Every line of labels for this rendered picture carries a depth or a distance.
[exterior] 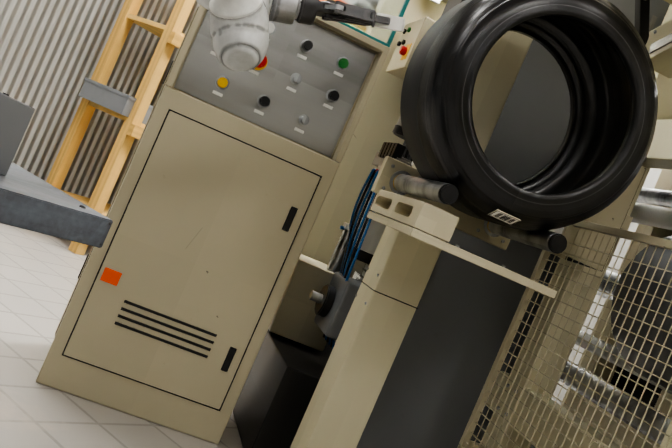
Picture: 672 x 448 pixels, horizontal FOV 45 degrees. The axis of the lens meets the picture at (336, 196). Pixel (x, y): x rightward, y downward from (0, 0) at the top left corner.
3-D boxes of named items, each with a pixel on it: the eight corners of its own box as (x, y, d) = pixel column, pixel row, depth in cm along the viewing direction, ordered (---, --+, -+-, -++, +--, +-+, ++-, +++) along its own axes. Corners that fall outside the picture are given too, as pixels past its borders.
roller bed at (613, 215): (522, 240, 232) (564, 144, 232) (565, 259, 235) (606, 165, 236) (555, 251, 213) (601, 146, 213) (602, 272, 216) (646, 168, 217)
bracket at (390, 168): (370, 190, 208) (385, 155, 208) (501, 249, 217) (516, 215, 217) (373, 191, 205) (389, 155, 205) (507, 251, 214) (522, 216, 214)
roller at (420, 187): (399, 170, 207) (412, 180, 208) (388, 184, 206) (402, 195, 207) (447, 179, 173) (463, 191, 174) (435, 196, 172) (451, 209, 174)
